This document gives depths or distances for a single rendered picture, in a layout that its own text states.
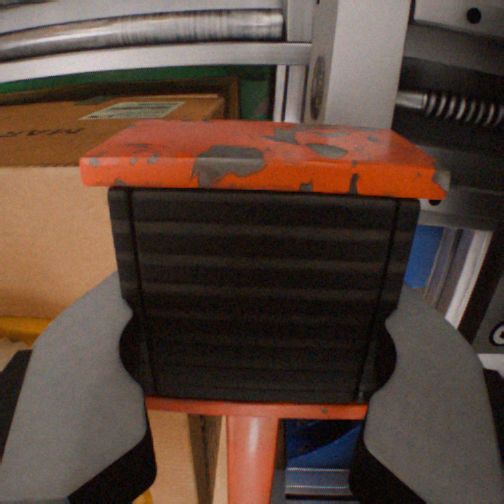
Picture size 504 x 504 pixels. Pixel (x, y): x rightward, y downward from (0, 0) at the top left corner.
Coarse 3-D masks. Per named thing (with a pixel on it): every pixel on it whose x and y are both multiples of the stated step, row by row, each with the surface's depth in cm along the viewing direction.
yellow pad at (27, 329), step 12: (0, 324) 29; (12, 324) 29; (24, 324) 29; (36, 324) 29; (48, 324) 30; (0, 336) 29; (12, 336) 29; (24, 336) 29; (36, 336) 29; (144, 492) 40
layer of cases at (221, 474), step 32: (0, 96) 94; (32, 96) 80; (64, 96) 71; (96, 96) 65; (128, 96) 61; (160, 96) 60; (192, 96) 60; (224, 96) 68; (224, 416) 94; (224, 448) 100; (224, 480) 108
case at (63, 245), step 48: (0, 144) 31; (48, 144) 30; (96, 144) 30; (0, 192) 25; (48, 192) 25; (96, 192) 25; (0, 240) 27; (48, 240) 27; (96, 240) 27; (0, 288) 29; (48, 288) 29; (192, 432) 39; (192, 480) 41
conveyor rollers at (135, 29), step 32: (0, 0) 52; (32, 0) 53; (32, 32) 55; (64, 32) 55; (96, 32) 55; (128, 32) 55; (160, 32) 55; (192, 32) 55; (224, 32) 55; (256, 32) 55
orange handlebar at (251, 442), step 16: (240, 416) 14; (240, 432) 15; (256, 432) 15; (272, 432) 15; (240, 448) 15; (256, 448) 15; (272, 448) 15; (240, 464) 16; (256, 464) 16; (272, 464) 16; (240, 480) 17; (256, 480) 16; (272, 480) 17; (240, 496) 17; (256, 496) 17
